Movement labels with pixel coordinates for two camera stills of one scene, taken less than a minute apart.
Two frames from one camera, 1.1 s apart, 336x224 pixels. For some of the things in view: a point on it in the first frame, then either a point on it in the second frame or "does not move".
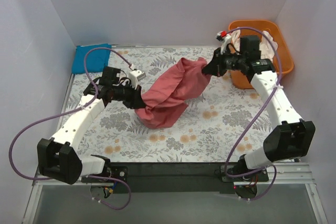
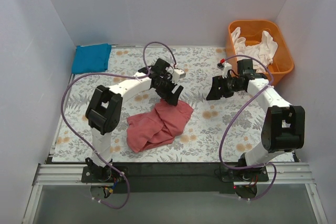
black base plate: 196,177 does not move
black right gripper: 218,60 to 223,86
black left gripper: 135,97 to 169,91
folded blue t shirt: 96,59 does not move
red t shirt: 167,97 to 158,128
